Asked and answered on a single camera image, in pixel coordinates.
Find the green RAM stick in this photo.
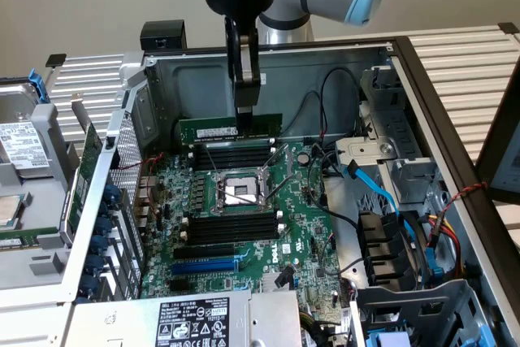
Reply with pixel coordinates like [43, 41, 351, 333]
[178, 113, 284, 146]
[0, 227, 62, 251]

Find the open PC case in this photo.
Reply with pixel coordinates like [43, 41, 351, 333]
[60, 36, 520, 347]

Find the thin metal locking lever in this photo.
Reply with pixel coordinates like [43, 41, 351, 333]
[266, 177, 292, 203]
[201, 144, 220, 176]

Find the metal socket cover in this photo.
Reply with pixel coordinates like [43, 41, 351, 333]
[259, 142, 294, 202]

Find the black box with port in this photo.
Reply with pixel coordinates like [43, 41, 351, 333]
[140, 20, 188, 52]

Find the CPU socket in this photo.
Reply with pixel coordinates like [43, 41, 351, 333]
[213, 167, 272, 215]

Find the silver disk bay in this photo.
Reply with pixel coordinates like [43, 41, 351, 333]
[335, 64, 446, 210]

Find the green Dell motherboard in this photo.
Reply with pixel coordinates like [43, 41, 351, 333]
[140, 141, 353, 323]

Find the silver rear port block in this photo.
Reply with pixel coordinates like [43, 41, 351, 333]
[136, 175, 158, 231]

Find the long black expansion slot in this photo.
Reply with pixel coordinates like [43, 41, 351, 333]
[173, 242, 236, 262]

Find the green graphics card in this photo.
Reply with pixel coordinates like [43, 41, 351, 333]
[60, 93, 105, 242]

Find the blue expansion slot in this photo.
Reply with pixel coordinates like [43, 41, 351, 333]
[170, 256, 240, 277]

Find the black angled plug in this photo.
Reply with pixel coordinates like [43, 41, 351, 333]
[275, 265, 295, 289]

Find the silver heat sink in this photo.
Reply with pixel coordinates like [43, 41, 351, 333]
[261, 270, 297, 293]

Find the black fan shroud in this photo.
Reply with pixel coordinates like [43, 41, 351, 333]
[356, 209, 427, 288]

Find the blue hard disk latch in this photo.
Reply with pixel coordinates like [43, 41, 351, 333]
[28, 70, 50, 106]

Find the silver hard disk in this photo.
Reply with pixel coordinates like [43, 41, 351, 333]
[0, 82, 54, 180]

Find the silver power supply with label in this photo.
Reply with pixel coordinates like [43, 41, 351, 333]
[67, 289, 304, 347]

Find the silver CPU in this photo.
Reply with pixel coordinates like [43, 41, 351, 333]
[0, 195, 22, 231]

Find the black framed white panel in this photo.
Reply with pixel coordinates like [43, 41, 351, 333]
[474, 66, 520, 204]

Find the grey perforated drive cage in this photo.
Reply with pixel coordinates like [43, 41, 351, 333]
[349, 279, 495, 347]

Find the blue drive caddy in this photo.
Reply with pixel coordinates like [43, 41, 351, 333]
[365, 329, 412, 347]

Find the blue drive latch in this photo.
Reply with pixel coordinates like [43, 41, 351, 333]
[475, 320, 495, 347]

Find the red and black thin wire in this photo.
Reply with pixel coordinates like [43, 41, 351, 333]
[282, 90, 326, 141]

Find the black looped wire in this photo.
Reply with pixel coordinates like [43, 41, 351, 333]
[319, 67, 362, 149]

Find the thick black wire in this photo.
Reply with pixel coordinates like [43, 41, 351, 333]
[306, 145, 361, 228]

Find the blue flat SATA wire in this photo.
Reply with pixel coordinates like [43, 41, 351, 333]
[344, 159, 415, 242]

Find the red black twisted wire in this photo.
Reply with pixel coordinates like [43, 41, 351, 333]
[440, 181, 488, 213]

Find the coloured power wire bundle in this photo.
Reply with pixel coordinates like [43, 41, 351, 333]
[418, 211, 466, 279]

